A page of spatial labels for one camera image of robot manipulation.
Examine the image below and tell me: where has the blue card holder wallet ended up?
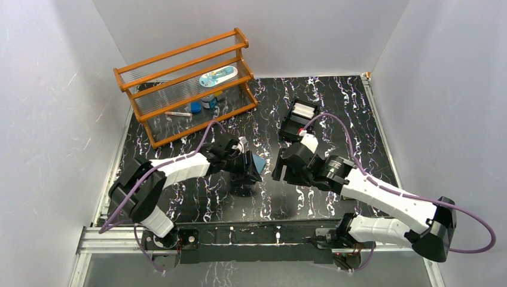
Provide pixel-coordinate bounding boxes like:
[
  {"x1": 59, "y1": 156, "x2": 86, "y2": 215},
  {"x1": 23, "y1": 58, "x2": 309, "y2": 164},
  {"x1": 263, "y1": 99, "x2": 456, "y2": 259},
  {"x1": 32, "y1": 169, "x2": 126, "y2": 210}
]
[{"x1": 252, "y1": 154, "x2": 267, "y2": 175}]

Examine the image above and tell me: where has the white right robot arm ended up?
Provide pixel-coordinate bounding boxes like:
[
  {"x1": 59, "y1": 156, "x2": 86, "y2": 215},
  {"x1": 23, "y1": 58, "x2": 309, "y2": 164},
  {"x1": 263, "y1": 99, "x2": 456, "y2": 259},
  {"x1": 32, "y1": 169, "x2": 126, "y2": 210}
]
[{"x1": 272, "y1": 134, "x2": 457, "y2": 262}]

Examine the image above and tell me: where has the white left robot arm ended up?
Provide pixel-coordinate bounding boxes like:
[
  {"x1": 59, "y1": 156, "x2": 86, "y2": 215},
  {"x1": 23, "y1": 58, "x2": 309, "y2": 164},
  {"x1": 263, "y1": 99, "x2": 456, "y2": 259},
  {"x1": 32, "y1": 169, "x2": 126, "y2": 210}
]
[{"x1": 108, "y1": 134, "x2": 266, "y2": 249}]

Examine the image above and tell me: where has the black card tray box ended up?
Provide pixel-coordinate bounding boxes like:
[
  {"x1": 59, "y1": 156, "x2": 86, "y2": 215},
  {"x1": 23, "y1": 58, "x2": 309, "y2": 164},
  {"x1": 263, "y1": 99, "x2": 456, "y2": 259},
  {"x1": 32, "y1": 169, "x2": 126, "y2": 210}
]
[{"x1": 278, "y1": 99, "x2": 320, "y2": 142}]

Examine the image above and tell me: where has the small blue lidded jar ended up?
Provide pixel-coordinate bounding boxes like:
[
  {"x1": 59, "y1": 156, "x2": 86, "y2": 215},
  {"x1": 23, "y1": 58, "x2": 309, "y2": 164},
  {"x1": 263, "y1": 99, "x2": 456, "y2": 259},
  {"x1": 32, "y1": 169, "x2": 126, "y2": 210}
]
[{"x1": 200, "y1": 94, "x2": 217, "y2": 109}]

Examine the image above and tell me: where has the blue small box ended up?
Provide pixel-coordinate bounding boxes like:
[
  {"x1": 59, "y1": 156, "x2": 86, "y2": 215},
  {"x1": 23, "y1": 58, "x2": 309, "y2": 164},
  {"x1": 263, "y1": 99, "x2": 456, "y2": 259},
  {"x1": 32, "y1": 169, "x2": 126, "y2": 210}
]
[{"x1": 190, "y1": 102, "x2": 202, "y2": 114}]

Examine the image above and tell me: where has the white orange marker pen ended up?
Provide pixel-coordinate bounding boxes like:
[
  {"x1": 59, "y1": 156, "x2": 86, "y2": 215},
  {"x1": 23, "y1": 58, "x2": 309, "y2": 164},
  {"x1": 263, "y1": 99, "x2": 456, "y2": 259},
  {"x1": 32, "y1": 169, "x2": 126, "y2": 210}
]
[{"x1": 165, "y1": 111, "x2": 193, "y2": 117}]

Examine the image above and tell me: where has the white blue packaged item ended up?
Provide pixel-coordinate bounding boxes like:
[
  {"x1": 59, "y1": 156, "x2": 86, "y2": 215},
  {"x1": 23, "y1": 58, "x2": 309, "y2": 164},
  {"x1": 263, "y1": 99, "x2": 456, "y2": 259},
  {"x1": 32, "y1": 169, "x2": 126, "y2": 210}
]
[{"x1": 198, "y1": 65, "x2": 238, "y2": 88}]

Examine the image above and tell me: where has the orange wooden shelf rack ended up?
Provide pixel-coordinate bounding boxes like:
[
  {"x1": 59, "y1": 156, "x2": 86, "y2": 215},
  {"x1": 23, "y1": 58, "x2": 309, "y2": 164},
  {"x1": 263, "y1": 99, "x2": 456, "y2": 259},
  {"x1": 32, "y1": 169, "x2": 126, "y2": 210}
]
[{"x1": 113, "y1": 28, "x2": 258, "y2": 148}]

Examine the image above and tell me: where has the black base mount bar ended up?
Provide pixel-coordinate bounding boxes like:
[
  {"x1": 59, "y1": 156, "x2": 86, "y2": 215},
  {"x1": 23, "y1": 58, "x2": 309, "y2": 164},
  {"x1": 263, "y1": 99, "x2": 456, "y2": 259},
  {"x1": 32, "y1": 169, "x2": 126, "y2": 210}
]
[{"x1": 141, "y1": 219, "x2": 372, "y2": 269}]

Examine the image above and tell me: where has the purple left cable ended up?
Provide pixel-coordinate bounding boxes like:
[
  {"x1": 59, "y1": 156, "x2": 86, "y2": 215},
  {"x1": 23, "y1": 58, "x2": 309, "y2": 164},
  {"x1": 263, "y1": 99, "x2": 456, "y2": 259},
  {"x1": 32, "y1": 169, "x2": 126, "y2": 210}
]
[{"x1": 98, "y1": 120, "x2": 227, "y2": 234}]

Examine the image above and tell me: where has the purple cable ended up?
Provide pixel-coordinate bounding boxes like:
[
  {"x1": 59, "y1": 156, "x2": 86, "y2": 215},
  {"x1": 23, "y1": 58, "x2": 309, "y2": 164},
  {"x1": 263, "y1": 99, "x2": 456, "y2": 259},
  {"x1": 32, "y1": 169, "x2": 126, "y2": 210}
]
[
  {"x1": 303, "y1": 112, "x2": 497, "y2": 254},
  {"x1": 98, "y1": 120, "x2": 227, "y2": 234}
]

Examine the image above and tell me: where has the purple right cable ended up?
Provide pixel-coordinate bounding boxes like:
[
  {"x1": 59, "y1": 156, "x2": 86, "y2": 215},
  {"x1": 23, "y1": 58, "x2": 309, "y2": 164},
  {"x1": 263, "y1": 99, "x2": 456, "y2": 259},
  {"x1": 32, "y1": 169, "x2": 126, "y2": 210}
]
[{"x1": 303, "y1": 112, "x2": 497, "y2": 254}]

